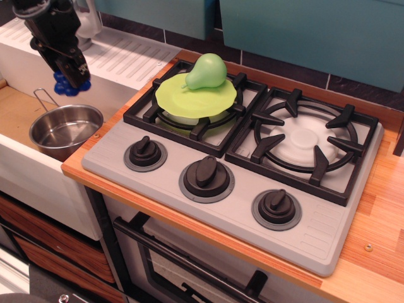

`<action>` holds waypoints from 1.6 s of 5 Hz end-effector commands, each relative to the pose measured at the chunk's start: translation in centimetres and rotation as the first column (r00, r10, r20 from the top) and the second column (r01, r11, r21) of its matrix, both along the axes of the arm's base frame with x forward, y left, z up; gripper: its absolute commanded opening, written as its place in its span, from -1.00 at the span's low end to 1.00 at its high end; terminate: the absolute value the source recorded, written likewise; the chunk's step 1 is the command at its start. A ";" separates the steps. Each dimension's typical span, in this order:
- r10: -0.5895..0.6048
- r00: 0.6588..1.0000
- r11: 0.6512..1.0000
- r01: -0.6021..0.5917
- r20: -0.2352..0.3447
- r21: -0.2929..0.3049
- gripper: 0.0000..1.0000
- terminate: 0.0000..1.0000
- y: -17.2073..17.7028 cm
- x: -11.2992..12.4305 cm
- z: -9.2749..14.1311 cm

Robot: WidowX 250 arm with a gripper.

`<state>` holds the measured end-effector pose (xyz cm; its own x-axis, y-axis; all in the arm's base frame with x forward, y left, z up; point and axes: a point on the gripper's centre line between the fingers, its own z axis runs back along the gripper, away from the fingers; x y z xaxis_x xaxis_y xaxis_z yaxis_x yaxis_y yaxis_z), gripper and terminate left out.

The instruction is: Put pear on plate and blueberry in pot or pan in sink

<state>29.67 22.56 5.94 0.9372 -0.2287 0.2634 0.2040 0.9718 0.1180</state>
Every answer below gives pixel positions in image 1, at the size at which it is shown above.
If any grey toy faucet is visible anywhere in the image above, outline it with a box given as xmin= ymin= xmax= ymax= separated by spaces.
xmin=73 ymin=0 xmax=102 ymax=51

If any black middle stove knob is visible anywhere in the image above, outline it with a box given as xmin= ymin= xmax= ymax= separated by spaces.
xmin=179 ymin=155 xmax=235 ymax=204

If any black right stove knob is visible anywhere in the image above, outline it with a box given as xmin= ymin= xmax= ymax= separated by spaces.
xmin=251 ymin=189 xmax=302 ymax=232

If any black left burner grate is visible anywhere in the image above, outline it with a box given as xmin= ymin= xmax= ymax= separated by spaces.
xmin=123 ymin=60 xmax=268 ymax=158

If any wooden drawer front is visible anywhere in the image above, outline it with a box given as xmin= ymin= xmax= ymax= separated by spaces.
xmin=1 ymin=193 xmax=124 ymax=302

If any black left stove knob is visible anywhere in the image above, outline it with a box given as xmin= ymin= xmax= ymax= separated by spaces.
xmin=124 ymin=136 xmax=168 ymax=172

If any white toy sink unit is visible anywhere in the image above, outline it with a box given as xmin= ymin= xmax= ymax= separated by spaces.
xmin=1 ymin=18 xmax=179 ymax=240

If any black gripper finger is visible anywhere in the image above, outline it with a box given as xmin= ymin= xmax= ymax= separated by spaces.
xmin=38 ymin=47 xmax=62 ymax=73
xmin=59 ymin=56 xmax=90 ymax=88

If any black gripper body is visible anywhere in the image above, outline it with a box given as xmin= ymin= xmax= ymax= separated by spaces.
xmin=23 ymin=1 xmax=83 ymax=60

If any black right burner grate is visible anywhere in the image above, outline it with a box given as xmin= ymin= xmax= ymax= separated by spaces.
xmin=225 ymin=88 xmax=379 ymax=206

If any light green plate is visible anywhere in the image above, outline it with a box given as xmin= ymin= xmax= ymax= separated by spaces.
xmin=155 ymin=73 xmax=237 ymax=119

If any stainless steel pot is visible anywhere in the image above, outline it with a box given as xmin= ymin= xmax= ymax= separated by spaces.
xmin=29 ymin=102 xmax=104 ymax=162

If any toy oven door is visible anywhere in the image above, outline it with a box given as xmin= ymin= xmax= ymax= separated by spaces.
xmin=104 ymin=197 xmax=327 ymax=302

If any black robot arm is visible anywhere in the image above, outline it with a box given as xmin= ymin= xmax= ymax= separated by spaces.
xmin=12 ymin=1 xmax=91 ymax=91

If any black stove knob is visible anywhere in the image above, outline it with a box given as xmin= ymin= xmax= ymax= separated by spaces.
xmin=179 ymin=155 xmax=235 ymax=204
xmin=251 ymin=189 xmax=302 ymax=232
xmin=124 ymin=136 xmax=168 ymax=172

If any blue toy blueberry cluster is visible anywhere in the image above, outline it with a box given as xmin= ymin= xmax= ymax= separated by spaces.
xmin=54 ymin=71 xmax=91 ymax=97

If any green toy pear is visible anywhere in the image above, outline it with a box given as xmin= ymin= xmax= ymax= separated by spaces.
xmin=181 ymin=53 xmax=227 ymax=90

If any black burner grate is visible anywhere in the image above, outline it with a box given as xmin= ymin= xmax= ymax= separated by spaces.
xmin=225 ymin=88 xmax=379 ymax=206
xmin=123 ymin=60 xmax=268 ymax=158

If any grey toy stove top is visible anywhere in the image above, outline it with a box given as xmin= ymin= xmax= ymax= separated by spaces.
xmin=82 ymin=88 xmax=384 ymax=276

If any black oven door handle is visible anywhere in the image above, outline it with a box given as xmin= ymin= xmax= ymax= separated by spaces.
xmin=113 ymin=213 xmax=268 ymax=302

